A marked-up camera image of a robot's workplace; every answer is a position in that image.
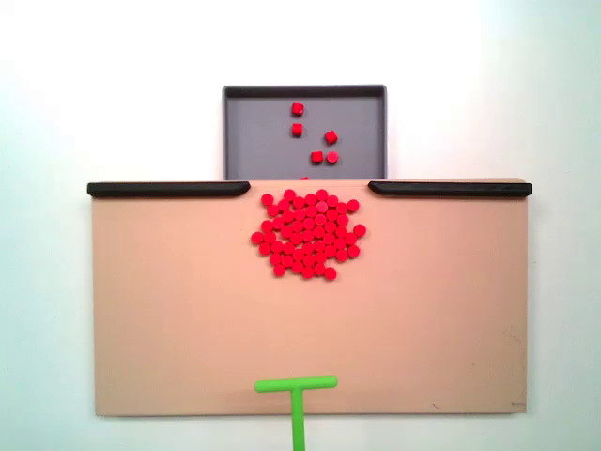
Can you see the grey rectangular tray container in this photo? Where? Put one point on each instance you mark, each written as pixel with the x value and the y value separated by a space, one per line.
pixel 263 141

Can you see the green T-shaped pusher tool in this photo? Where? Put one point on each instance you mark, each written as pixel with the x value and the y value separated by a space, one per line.
pixel 297 413

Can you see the heap of red cylindrical granules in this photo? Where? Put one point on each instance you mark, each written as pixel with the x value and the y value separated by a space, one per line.
pixel 307 233

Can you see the black edge barrier strip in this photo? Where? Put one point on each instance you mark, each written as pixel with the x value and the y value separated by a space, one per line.
pixel 164 189
pixel 451 189

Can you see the beige flat board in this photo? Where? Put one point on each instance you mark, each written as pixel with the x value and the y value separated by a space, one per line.
pixel 188 305

